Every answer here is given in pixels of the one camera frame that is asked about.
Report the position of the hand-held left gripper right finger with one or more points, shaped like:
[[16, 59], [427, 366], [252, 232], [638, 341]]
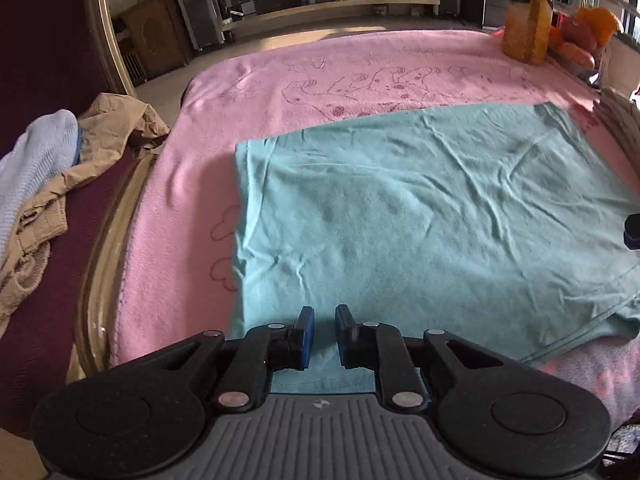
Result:
[[341, 335]]

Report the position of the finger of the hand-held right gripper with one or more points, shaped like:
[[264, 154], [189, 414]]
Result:
[[633, 227]]

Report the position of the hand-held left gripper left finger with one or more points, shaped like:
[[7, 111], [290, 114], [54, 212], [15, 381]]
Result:
[[306, 337]]

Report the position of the teal shirt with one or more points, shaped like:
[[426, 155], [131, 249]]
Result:
[[425, 220]]

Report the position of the pale beige hoodie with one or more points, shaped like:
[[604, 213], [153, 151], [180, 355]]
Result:
[[622, 107]]

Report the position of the pink printed blanket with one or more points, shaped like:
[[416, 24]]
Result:
[[190, 170]]

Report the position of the large orange fruit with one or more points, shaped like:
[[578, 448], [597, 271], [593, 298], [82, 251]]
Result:
[[599, 24]]

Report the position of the yellow drink bottle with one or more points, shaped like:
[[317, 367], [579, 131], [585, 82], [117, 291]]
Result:
[[527, 20]]

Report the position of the beige pants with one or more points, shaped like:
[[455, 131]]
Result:
[[115, 125]]

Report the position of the light blue knit sweater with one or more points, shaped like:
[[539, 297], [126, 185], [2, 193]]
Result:
[[35, 160]]

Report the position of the dark lattice cabinet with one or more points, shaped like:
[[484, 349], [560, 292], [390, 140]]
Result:
[[131, 55]]

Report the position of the black amplifier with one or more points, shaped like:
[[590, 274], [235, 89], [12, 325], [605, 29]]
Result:
[[280, 2]]

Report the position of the brown wooden cabinet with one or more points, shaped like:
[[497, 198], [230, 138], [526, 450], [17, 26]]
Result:
[[157, 35]]

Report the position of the silver tower speaker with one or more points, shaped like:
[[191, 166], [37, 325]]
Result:
[[197, 5]]

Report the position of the maroon banquet chair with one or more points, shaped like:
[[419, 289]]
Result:
[[45, 35]]

